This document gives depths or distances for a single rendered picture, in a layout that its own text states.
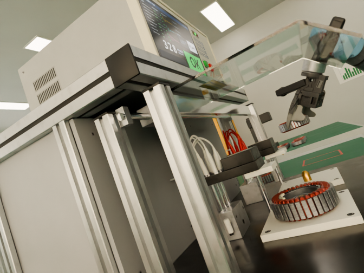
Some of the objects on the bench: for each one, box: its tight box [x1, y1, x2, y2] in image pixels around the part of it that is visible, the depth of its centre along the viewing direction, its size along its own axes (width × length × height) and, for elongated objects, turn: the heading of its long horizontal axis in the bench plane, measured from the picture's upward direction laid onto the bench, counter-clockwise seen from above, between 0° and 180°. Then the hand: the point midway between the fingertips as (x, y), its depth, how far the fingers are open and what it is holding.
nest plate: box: [260, 189, 364, 243], centre depth 47 cm, size 15×15×1 cm
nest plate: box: [278, 167, 345, 193], centre depth 68 cm, size 15×15×1 cm
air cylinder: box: [217, 200, 251, 241], centre depth 53 cm, size 5×8×6 cm
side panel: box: [0, 120, 120, 273], centre depth 47 cm, size 28×3×32 cm, turn 169°
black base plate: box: [173, 155, 364, 273], centre depth 58 cm, size 47×64×2 cm
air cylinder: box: [239, 177, 268, 205], centre depth 75 cm, size 5×8×6 cm
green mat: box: [237, 137, 364, 192], centre depth 125 cm, size 94×61×1 cm, turn 169°
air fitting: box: [223, 218, 234, 236], centre depth 49 cm, size 1×1×3 cm
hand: (292, 124), depth 100 cm, fingers closed on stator, 13 cm apart
